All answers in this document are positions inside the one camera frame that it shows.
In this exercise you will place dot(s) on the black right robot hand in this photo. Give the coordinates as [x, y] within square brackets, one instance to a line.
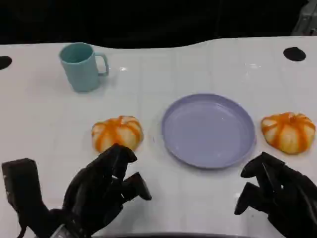
[289, 193]

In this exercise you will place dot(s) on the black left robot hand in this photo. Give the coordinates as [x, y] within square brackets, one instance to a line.
[94, 183]

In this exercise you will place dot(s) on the orange and white bread roll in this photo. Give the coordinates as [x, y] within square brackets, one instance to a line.
[288, 134]
[116, 131]

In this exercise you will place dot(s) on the lilac plate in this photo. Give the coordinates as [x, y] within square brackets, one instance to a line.
[208, 129]

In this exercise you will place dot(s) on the pale green mug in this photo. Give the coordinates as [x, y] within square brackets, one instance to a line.
[81, 74]

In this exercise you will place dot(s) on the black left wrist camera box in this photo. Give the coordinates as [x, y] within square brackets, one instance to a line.
[21, 181]

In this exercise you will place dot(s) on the grey machine frame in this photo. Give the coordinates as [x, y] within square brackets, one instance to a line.
[307, 19]

